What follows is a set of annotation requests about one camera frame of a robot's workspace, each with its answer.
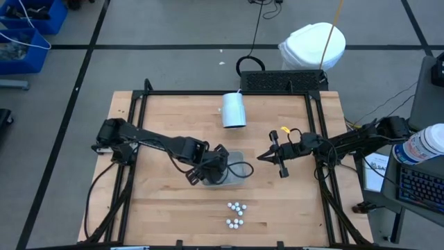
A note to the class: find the backlit black keyboard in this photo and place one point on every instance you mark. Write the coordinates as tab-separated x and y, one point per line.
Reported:
421	185

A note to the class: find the white wipes canister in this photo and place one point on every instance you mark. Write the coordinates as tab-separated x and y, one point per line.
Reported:
419	144

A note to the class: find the blue storage bin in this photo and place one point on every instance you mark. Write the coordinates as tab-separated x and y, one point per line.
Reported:
22	59
33	17

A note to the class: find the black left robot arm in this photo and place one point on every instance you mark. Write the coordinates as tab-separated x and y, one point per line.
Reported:
156	139

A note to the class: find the black perforated computer case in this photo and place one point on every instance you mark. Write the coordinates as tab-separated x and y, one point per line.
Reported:
281	81

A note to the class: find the grey metal bar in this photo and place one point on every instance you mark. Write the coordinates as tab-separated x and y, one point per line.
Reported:
14	84

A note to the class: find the grey plastic bin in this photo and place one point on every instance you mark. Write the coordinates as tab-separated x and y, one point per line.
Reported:
239	156

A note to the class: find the grey desk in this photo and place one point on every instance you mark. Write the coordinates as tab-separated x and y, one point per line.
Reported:
426	97
392	180

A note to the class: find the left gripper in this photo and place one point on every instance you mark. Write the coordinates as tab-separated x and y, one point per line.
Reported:
213	166

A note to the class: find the black desktop device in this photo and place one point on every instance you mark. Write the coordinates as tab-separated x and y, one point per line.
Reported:
438	69

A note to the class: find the white printed paper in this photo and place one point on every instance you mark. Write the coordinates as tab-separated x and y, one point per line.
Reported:
373	173

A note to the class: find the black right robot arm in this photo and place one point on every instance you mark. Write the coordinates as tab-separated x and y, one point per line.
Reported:
354	140

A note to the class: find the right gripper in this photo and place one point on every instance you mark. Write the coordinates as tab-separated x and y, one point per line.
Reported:
295	151

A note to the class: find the white lined trash can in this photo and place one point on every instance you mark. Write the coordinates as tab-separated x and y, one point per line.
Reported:
312	45

